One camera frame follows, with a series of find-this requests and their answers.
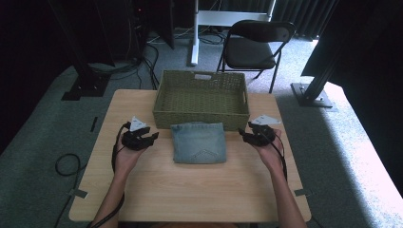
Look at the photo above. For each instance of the person's left hand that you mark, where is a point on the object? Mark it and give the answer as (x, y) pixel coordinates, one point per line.
(126, 160)

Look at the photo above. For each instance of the dark curtain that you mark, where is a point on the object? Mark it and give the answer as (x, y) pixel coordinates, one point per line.
(301, 15)

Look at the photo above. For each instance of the black folding chair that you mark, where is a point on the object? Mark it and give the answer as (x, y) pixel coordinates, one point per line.
(250, 53)

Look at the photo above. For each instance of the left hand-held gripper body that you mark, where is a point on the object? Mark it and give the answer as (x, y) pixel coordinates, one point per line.
(133, 139)

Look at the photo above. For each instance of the grey tape piece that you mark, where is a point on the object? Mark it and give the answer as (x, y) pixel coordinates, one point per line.
(303, 192)
(78, 193)

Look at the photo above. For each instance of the person's right hand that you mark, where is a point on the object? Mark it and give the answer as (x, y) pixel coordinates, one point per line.
(269, 156)

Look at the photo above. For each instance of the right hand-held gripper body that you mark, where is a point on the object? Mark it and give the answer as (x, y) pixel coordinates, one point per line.
(264, 136)

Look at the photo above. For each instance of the black post with metal base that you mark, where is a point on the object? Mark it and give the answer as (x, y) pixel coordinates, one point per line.
(312, 95)

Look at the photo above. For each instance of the black tape strip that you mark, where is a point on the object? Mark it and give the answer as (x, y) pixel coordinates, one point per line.
(93, 124)

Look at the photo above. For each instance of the black stand with square base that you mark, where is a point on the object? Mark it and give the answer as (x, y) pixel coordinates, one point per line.
(85, 82)

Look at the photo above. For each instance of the green woven basket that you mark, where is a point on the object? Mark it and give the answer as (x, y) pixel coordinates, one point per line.
(202, 122)

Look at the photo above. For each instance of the blue denim shorts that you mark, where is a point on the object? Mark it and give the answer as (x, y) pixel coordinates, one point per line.
(199, 144)

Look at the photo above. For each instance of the white metal desk frame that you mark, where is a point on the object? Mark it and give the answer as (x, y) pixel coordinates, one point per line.
(195, 31)

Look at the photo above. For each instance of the dark computer tower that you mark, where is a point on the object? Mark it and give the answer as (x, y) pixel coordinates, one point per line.
(138, 28)

